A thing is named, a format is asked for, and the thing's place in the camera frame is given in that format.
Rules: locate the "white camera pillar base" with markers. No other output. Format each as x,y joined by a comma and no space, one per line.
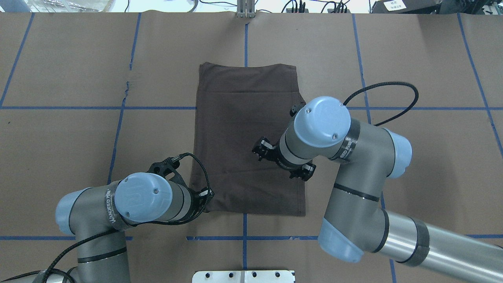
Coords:
245,276

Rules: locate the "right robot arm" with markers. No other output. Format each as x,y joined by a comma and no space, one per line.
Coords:
354,222

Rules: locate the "dark brown t-shirt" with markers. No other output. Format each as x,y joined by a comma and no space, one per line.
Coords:
235,107

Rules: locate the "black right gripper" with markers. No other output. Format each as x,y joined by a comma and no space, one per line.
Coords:
277,158

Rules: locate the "aluminium frame post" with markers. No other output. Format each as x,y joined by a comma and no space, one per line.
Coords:
246,8

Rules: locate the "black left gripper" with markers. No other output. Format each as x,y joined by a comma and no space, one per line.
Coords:
195,207

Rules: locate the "black box with label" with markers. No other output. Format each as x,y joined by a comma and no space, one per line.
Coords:
406,7

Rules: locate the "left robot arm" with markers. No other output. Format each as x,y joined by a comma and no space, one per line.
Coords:
99,216

